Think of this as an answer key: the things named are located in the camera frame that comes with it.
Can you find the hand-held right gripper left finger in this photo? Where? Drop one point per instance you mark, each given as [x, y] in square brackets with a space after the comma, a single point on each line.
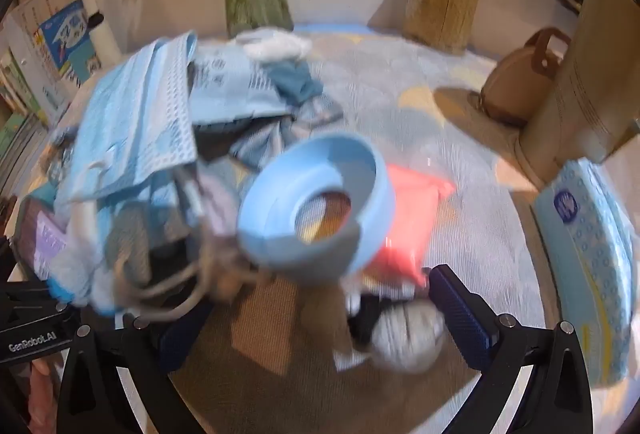
[179, 341]

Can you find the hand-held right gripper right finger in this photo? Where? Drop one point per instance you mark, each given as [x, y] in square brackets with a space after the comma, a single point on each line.
[460, 314]

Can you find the purple packet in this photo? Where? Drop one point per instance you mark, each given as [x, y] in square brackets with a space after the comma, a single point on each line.
[42, 239]

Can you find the pink packet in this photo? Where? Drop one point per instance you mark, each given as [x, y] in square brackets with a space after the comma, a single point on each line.
[415, 214]

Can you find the grey blue striped cloth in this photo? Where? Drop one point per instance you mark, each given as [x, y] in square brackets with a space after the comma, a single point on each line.
[285, 129]

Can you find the light blue printed packet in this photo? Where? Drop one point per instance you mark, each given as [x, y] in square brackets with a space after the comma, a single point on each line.
[235, 79]

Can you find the teal cloth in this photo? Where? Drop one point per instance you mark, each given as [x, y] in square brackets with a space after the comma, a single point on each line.
[295, 81]

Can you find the white cloth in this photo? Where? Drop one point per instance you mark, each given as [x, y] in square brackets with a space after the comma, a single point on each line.
[275, 45]

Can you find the tan tumbler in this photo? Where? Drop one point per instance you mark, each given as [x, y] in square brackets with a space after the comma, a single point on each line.
[580, 104]

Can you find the patterned table mat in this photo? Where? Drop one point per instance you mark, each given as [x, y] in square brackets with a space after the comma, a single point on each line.
[400, 79]

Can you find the blue picture book box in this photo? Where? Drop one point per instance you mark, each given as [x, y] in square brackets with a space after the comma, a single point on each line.
[45, 54]

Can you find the wooden pen holder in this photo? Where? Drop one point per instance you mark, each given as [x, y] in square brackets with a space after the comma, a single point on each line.
[442, 9]

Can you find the white bottle with black cap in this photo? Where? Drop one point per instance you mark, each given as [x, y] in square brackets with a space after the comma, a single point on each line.
[100, 29]

